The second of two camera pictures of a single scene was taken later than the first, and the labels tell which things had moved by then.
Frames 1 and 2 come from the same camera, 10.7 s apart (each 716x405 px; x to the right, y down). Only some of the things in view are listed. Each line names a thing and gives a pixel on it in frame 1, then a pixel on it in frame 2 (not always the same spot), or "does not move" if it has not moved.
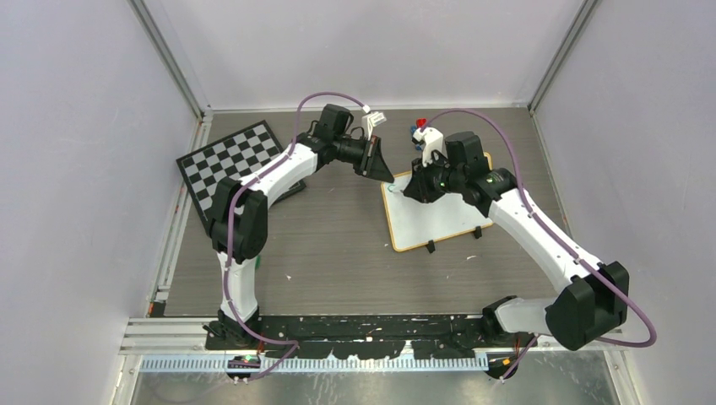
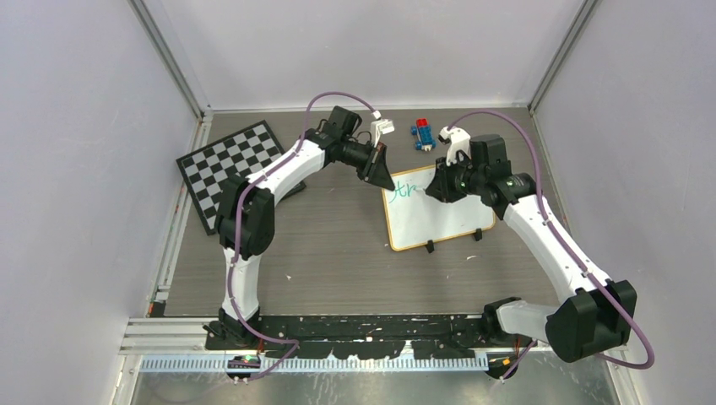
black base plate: (351, 336) does not move
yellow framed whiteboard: (416, 225) does not move
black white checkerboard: (234, 155) does not move
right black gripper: (420, 186) to (441, 187)
